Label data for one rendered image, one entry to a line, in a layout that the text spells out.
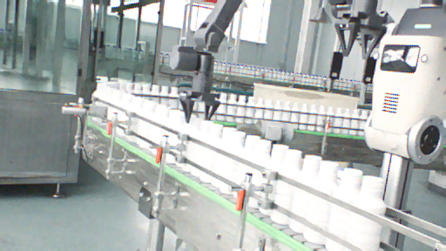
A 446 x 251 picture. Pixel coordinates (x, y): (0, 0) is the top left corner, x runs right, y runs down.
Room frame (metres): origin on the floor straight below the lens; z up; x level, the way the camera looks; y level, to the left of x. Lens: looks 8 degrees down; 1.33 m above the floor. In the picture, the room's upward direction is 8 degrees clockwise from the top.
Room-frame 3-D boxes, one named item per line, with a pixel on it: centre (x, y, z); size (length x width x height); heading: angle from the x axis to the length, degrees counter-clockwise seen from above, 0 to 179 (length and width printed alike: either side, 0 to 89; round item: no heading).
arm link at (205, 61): (1.48, 0.17, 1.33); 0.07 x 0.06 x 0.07; 124
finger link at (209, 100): (1.50, 0.16, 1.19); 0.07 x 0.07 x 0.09; 34
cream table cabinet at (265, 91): (5.88, -0.54, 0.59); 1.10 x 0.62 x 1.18; 106
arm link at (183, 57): (1.46, 0.20, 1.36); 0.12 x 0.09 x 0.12; 124
